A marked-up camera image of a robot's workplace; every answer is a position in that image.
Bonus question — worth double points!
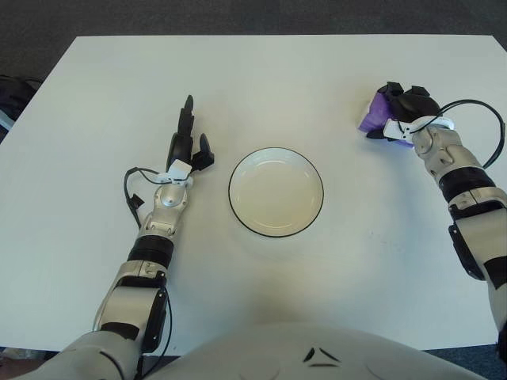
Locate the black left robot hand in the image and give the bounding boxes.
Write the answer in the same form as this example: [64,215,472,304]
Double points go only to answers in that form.
[166,94,216,175]

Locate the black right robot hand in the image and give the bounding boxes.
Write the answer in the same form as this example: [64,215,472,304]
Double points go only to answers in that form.
[366,81,441,140]

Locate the purple tissue paper pack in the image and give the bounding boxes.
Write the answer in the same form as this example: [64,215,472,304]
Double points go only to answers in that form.
[357,89,415,150]

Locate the white plate with black rim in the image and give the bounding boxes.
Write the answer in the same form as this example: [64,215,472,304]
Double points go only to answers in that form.
[227,146,326,238]

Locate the black bag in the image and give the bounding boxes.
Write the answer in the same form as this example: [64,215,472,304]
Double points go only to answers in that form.
[0,74,43,135]

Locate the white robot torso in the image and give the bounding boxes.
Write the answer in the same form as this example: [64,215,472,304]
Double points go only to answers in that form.
[35,322,488,380]

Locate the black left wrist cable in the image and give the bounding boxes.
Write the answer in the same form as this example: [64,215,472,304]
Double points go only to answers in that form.
[124,167,171,229]

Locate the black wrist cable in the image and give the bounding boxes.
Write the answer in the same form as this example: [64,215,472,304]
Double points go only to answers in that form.
[403,98,507,171]
[124,167,171,229]

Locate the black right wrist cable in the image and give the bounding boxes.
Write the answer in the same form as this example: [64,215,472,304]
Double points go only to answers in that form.
[403,98,507,171]

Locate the thin black elbow cable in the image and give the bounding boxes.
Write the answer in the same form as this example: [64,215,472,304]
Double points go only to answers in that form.
[156,287,173,357]

